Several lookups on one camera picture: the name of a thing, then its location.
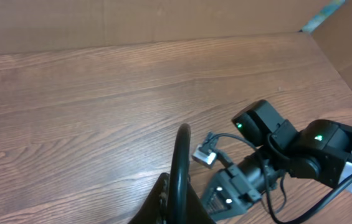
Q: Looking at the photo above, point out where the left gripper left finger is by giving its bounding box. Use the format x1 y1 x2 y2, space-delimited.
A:
129 173 169 224

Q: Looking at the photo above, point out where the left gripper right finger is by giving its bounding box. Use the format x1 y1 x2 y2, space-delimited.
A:
186 182 216 224

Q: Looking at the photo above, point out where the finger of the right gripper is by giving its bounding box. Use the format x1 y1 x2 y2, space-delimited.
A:
201 170 247 221

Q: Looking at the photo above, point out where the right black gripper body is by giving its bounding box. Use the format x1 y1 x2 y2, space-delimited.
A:
217 151 285 204

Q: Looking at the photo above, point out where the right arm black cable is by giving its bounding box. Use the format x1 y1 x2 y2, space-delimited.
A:
205 132 352 224

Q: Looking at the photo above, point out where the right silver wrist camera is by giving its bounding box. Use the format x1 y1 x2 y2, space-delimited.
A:
192 144 217 169

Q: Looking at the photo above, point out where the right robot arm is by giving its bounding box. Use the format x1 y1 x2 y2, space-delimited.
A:
193 100 352 223

